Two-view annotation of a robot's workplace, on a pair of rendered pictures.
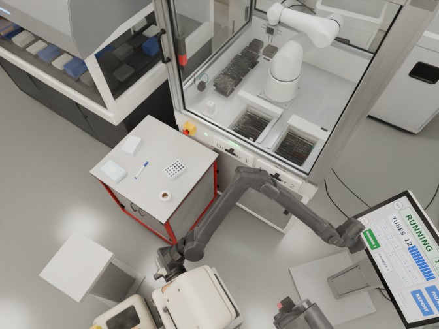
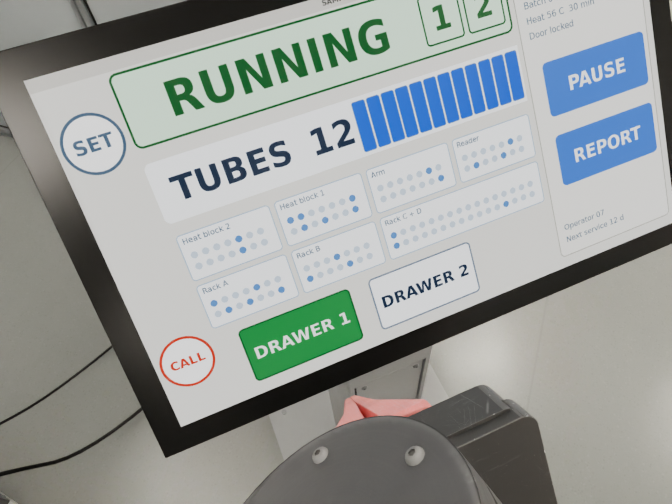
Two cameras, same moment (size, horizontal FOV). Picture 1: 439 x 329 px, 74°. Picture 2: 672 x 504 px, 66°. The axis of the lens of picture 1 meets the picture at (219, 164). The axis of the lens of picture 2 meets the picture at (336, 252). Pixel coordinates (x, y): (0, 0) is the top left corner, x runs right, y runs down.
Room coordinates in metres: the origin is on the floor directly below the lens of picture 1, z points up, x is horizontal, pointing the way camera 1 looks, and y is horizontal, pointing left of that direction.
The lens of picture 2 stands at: (0.38, -0.55, 1.38)
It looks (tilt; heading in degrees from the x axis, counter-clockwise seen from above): 55 degrees down; 268
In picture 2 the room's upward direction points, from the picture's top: 6 degrees counter-clockwise
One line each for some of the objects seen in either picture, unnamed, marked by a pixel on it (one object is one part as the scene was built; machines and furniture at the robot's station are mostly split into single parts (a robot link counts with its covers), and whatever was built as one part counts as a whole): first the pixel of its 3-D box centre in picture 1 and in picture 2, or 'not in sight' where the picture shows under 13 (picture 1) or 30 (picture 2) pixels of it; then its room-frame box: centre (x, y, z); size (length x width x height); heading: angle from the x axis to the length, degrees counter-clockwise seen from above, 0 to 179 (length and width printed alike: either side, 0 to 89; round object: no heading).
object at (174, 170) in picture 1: (174, 170); not in sight; (0.91, 0.29, 0.78); 0.12 x 0.08 x 0.04; 132
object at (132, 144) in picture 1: (132, 146); not in sight; (1.09, 0.59, 0.79); 0.13 x 0.09 x 0.05; 161
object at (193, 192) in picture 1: (164, 188); not in sight; (0.98, 0.42, 0.38); 0.62 x 0.58 x 0.76; 56
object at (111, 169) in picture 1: (113, 170); not in sight; (0.90, 0.68, 0.78); 0.15 x 0.10 x 0.04; 52
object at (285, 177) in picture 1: (277, 175); not in sight; (0.83, -0.35, 0.87); 0.29 x 0.02 x 0.11; 56
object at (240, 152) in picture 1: (232, 150); not in sight; (1.00, -0.09, 0.87); 0.29 x 0.02 x 0.11; 56
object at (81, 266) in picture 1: (100, 276); not in sight; (0.33, 0.78, 0.38); 0.30 x 0.30 x 0.76; 62
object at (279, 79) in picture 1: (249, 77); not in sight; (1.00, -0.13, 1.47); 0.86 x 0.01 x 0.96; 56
